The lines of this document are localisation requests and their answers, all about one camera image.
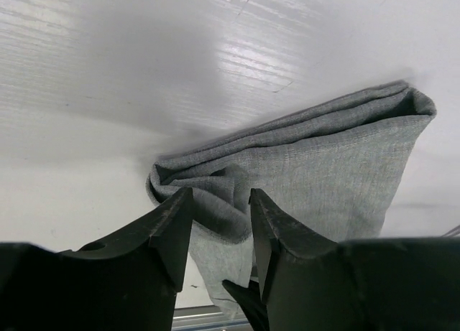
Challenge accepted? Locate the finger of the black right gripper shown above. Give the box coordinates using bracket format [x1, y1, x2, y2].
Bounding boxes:
[222, 280, 270, 331]

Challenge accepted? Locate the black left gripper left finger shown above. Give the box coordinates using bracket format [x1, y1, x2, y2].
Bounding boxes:
[1, 188, 193, 330]

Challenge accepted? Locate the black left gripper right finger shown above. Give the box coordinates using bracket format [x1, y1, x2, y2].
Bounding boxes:
[250, 189, 459, 330]

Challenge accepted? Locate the grey cloth napkin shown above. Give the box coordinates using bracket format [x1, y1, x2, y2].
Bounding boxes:
[146, 81, 436, 317]

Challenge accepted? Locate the aluminium rail frame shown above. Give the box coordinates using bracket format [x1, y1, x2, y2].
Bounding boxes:
[171, 306, 252, 331]

